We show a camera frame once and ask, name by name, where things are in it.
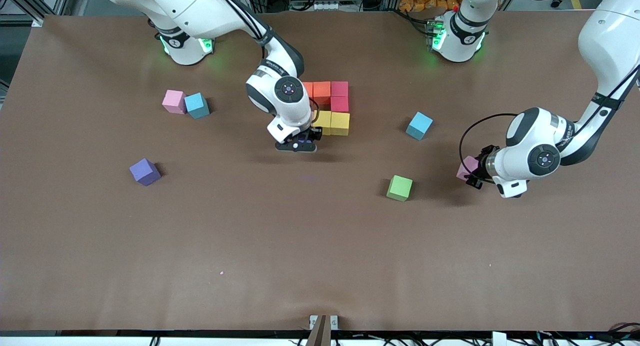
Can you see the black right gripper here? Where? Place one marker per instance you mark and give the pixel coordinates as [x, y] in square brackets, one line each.
[314, 134]

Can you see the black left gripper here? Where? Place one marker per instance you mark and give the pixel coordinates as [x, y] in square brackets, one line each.
[481, 166]

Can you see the purple foam cube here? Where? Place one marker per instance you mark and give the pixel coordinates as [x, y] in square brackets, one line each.
[303, 136]
[144, 171]

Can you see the pink foam cube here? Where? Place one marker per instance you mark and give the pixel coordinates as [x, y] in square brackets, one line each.
[467, 167]
[174, 101]

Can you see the yellow foam cube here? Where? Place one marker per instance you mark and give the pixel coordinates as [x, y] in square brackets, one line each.
[340, 123]
[324, 122]

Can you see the red foam cube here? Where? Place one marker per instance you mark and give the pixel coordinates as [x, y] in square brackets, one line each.
[340, 88]
[340, 104]

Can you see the orange foam cube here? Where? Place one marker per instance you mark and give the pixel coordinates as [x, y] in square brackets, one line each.
[322, 92]
[308, 88]

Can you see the green foam cube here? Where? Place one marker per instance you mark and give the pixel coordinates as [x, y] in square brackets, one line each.
[399, 188]

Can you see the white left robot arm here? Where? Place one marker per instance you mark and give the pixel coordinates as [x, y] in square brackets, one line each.
[520, 131]

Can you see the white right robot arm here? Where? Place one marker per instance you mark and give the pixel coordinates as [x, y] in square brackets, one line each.
[287, 113]

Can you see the blue foam cube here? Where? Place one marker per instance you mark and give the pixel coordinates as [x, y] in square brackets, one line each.
[419, 125]
[196, 105]

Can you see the brown paper table cover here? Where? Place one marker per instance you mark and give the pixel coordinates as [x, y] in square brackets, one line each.
[320, 236]

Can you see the small white box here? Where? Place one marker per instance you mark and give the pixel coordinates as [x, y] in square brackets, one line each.
[499, 339]

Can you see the brown flat stick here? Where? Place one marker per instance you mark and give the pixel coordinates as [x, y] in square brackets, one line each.
[320, 333]

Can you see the silver metal bracket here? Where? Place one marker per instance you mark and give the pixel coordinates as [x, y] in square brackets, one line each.
[333, 322]

